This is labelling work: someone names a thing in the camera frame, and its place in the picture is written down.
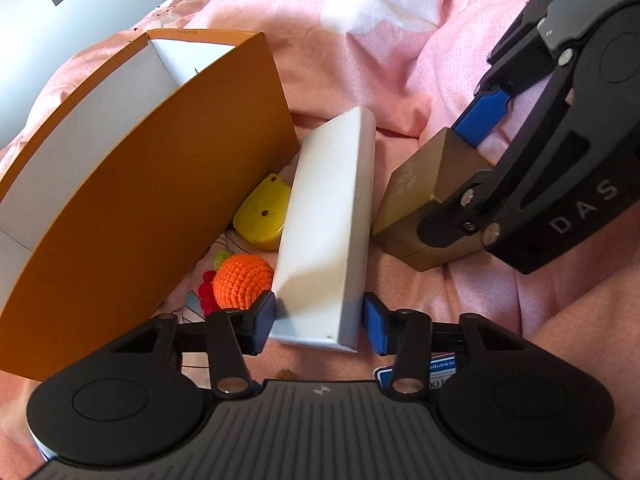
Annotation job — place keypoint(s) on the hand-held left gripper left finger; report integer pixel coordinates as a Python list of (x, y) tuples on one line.
[(261, 322)]

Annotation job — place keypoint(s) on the yellow plastic toy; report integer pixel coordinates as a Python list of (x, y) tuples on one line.
[(262, 212)]

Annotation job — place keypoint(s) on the long white box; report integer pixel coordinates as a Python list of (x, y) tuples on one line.
[(325, 220)]

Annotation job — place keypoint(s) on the blue white hang tag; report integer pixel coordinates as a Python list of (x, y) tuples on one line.
[(442, 366)]

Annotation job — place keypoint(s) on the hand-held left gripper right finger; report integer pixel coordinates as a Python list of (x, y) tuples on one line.
[(375, 325)]

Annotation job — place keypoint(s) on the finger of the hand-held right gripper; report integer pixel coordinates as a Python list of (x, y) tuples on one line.
[(450, 215), (480, 117)]

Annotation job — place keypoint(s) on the red crochet toy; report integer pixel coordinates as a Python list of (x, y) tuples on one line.
[(206, 292)]

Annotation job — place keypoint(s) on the orange crochet fruit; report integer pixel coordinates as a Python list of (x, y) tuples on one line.
[(242, 280)]

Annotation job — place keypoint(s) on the pink printed duvet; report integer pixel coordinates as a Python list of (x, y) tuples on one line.
[(400, 60)]

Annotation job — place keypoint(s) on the small gold box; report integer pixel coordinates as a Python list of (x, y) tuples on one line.
[(410, 190)]

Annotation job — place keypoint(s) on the orange cardboard box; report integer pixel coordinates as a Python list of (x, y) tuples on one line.
[(125, 210)]

